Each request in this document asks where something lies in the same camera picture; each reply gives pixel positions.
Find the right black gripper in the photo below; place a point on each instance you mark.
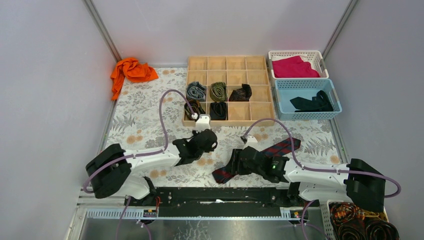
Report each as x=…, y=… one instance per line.
x=234, y=158

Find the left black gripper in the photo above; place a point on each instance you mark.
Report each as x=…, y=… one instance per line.
x=205, y=138

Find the red navy striped tie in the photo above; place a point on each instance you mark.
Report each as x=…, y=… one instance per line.
x=222, y=175

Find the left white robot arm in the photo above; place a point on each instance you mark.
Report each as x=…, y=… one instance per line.
x=116, y=170

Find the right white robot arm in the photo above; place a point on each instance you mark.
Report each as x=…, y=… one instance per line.
x=356, y=182

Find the white basket of ties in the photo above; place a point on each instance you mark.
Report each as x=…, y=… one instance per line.
x=336, y=214

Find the brown black rolled tie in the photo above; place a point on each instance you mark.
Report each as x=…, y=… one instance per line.
x=193, y=109

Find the floral table mat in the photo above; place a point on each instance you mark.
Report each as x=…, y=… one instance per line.
x=146, y=112

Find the grey blue rolled tie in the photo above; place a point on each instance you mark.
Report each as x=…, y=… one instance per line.
x=196, y=91

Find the dark brown patterned rolled tie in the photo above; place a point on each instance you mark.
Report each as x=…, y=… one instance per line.
x=242, y=94

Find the olive green rolled tie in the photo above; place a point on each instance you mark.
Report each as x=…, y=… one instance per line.
x=218, y=91

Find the wooden compartment tray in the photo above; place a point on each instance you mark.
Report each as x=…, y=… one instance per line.
x=234, y=71

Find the blue plastic basket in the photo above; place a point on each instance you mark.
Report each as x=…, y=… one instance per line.
x=287, y=89

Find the dark green tie in basket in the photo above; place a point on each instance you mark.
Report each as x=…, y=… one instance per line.
x=318, y=103

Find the orange cloth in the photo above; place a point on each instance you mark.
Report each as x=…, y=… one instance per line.
x=131, y=69

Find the magenta cloth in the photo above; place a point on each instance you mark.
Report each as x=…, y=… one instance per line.
x=293, y=67

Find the orange black patterned tie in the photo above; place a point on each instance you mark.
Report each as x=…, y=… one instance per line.
x=374, y=230

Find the white plastic basket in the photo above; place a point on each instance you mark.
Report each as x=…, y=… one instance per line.
x=312, y=56

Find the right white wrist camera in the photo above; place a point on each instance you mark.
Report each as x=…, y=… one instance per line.
x=249, y=141

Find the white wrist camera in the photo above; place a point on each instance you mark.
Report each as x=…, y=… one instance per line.
x=202, y=123
x=249, y=141

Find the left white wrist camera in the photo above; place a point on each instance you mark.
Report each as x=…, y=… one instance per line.
x=202, y=123

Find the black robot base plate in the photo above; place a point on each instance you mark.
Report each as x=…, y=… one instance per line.
x=229, y=197

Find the perforated metal cable rail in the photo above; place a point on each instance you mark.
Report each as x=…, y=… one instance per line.
x=210, y=212

